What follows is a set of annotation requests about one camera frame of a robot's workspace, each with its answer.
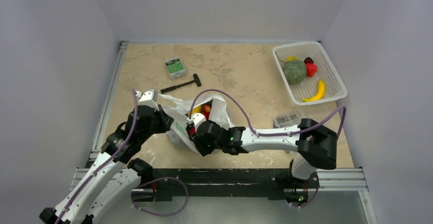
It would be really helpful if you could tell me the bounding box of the green labelled screw box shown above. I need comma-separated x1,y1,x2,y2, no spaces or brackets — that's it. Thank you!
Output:
164,57,187,80

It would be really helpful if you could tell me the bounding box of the green fake melon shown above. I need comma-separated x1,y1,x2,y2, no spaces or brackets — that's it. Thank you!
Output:
282,60,307,85

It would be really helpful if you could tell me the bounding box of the dark maroon fake fruit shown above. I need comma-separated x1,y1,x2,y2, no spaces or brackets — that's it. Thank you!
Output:
304,57,315,65

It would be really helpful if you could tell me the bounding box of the red fake cherry bunch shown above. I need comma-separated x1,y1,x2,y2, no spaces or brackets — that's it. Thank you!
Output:
201,104,211,120

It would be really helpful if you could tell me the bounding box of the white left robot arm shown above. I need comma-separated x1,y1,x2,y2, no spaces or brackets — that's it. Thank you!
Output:
39,105,174,223

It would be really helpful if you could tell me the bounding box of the black rubber mallet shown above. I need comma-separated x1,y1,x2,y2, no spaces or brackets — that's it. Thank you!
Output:
160,73,202,94

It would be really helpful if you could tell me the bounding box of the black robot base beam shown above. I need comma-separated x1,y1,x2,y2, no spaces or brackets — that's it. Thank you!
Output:
119,158,321,203

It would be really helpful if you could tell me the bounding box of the red fake strawberry in basket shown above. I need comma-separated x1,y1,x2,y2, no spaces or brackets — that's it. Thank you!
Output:
306,64,318,77

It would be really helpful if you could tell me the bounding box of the aluminium frame rail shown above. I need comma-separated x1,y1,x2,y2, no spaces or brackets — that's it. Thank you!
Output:
88,41,129,161

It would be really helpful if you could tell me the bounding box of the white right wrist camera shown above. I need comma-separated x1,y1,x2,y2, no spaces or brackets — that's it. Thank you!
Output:
187,113,206,130

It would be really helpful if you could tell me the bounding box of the yellow fake lemon in bag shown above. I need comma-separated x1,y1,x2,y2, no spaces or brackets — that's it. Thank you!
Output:
191,105,202,114

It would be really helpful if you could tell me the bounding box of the clear compartment screw organizer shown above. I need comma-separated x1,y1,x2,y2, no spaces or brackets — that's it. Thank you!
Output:
273,109,304,129

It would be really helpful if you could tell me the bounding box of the yellow fake lemon in basket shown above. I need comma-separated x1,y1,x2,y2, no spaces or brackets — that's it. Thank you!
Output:
285,57,300,63

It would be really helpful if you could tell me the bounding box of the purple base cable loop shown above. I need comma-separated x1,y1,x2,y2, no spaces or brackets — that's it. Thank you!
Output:
130,176,188,217

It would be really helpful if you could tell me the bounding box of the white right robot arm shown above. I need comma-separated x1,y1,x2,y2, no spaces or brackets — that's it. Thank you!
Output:
190,118,339,187

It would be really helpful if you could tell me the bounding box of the white plastic basket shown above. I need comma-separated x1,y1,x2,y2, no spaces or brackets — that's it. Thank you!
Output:
272,41,348,107

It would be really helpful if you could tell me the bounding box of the yellow fake banana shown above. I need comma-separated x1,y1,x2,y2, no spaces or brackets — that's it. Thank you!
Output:
302,80,326,102

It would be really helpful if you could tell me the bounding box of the white plastic shopping bag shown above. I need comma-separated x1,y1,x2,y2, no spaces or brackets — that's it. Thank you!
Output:
158,93,234,153

